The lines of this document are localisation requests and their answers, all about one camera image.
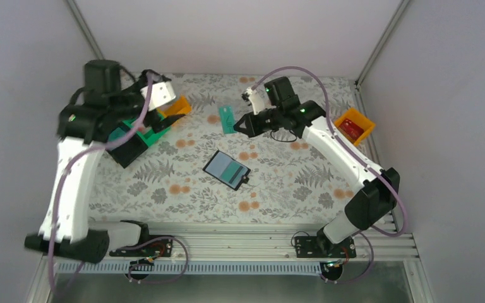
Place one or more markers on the orange bin right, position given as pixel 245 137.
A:
pixel 361 120

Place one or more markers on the teal card in black bin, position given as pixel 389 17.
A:
pixel 116 134

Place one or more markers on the aluminium rail frame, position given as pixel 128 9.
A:
pixel 386 269

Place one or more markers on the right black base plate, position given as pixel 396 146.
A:
pixel 312 247

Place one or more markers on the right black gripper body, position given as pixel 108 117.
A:
pixel 255 123

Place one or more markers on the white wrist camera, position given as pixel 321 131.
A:
pixel 162 93
pixel 253 98

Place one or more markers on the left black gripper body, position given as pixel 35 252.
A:
pixel 156 121

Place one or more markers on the orange bin back left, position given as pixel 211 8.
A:
pixel 179 106

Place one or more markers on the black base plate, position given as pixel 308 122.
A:
pixel 159 248
pixel 312 247

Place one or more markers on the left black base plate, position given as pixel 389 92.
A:
pixel 159 248

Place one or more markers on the grey slotted cable duct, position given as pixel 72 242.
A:
pixel 196 268

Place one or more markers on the green bin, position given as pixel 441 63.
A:
pixel 143 137

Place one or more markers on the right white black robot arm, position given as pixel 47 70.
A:
pixel 375 189

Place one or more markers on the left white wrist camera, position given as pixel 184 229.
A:
pixel 162 93

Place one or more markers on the black bin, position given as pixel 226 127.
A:
pixel 125 155

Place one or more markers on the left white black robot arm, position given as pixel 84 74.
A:
pixel 100 116

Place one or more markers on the orange bin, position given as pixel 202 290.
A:
pixel 361 120
pixel 179 106

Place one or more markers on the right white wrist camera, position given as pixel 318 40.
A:
pixel 253 98

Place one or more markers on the floral patterned table mat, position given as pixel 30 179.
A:
pixel 290 181

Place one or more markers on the black card holder wallet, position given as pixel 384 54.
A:
pixel 227 170

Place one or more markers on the red card in bin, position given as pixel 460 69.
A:
pixel 350 129

